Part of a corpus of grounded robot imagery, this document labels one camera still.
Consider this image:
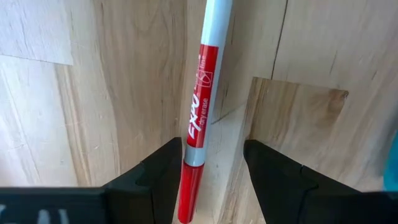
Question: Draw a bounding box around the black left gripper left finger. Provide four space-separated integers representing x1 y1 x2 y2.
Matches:
103 137 183 224

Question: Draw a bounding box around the red Expo marker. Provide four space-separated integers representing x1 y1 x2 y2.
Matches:
177 0 234 224

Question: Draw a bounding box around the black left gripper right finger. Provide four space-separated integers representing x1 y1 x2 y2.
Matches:
243 139 363 224

